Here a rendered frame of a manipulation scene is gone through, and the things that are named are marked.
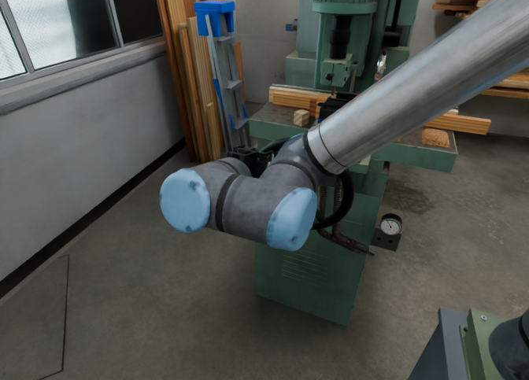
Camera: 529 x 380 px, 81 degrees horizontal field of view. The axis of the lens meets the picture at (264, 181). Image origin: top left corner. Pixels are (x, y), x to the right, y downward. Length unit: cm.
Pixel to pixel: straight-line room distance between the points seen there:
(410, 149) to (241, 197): 62
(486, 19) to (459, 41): 3
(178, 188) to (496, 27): 41
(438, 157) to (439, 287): 100
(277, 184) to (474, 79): 26
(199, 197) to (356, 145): 23
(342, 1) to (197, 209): 69
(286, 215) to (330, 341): 114
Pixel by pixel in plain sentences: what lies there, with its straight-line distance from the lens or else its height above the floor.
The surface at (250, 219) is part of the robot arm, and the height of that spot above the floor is 102.
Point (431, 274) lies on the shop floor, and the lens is 188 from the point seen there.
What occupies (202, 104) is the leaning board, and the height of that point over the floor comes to 49.
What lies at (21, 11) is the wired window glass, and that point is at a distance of 191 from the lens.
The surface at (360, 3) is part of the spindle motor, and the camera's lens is 96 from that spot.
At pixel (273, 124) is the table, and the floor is 90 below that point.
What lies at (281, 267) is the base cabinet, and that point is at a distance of 137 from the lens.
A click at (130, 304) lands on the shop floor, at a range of 169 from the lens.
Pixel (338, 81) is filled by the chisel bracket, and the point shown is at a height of 102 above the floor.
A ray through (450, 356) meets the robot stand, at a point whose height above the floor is 55.
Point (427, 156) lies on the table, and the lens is 95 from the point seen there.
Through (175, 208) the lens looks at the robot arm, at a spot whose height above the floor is 102.
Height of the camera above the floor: 130
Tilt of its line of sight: 34 degrees down
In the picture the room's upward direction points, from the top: straight up
